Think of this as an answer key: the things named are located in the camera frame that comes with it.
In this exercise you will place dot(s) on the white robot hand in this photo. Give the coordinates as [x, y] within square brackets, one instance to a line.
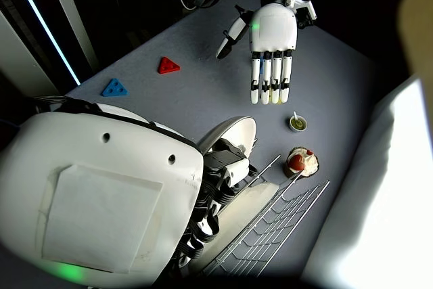
[101, 184]
[274, 28]

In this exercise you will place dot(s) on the yellow triangle block three holes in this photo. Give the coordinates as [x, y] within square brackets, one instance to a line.
[274, 101]

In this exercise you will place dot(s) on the grey table cloth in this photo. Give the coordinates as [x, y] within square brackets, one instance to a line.
[203, 82]

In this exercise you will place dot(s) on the small white plastic spoon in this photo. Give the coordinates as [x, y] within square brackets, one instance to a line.
[295, 115]

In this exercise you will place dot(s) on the blue triangle block three holes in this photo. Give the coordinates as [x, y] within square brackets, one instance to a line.
[124, 93]

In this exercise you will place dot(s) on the small white cup green sauce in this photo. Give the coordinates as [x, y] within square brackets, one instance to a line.
[294, 129]

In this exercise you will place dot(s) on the red triangle block three holes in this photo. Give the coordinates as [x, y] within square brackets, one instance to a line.
[161, 70]

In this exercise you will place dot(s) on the toy cupcake with strawberries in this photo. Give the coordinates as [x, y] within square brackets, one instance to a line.
[306, 167]

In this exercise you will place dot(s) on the blurred beige object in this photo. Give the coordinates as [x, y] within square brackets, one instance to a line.
[419, 21]

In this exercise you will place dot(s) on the white LED light strip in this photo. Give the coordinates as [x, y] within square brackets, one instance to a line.
[44, 25]

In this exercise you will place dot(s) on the white backdrop cloth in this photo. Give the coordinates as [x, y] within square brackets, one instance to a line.
[389, 184]

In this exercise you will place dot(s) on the white frame post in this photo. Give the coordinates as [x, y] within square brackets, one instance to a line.
[74, 15]

